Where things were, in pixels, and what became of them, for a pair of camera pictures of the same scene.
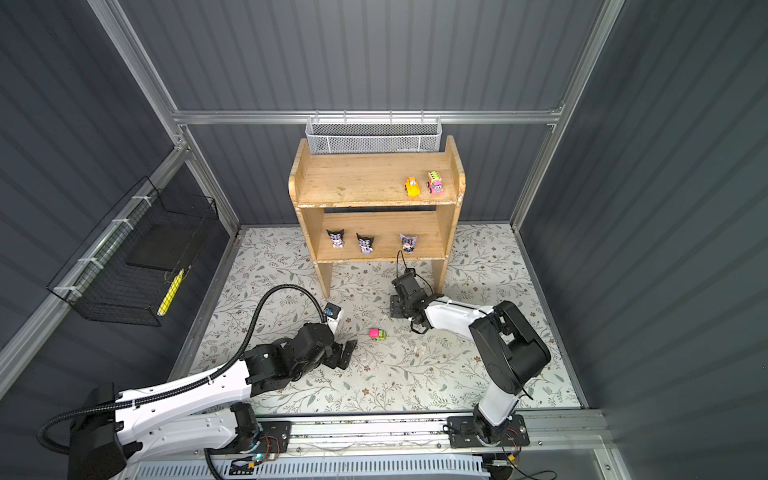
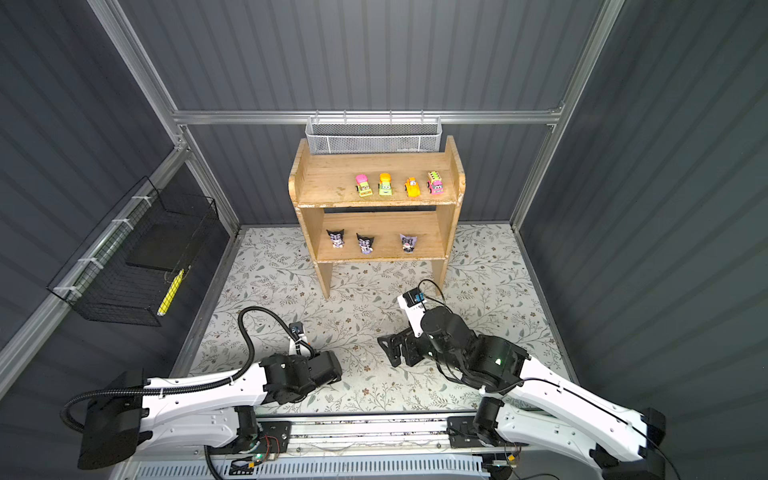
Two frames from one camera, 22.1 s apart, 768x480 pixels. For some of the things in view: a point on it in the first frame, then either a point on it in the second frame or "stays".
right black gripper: [395, 307] to [392, 349]
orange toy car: [412, 187] stays
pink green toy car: [377, 334] to [362, 185]
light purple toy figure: [408, 243] stays
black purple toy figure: [365, 244] stays
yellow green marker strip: [166, 301] stays
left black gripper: [336, 359] to [318, 356]
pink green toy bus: [435, 185] stays
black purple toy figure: [336, 238] stays
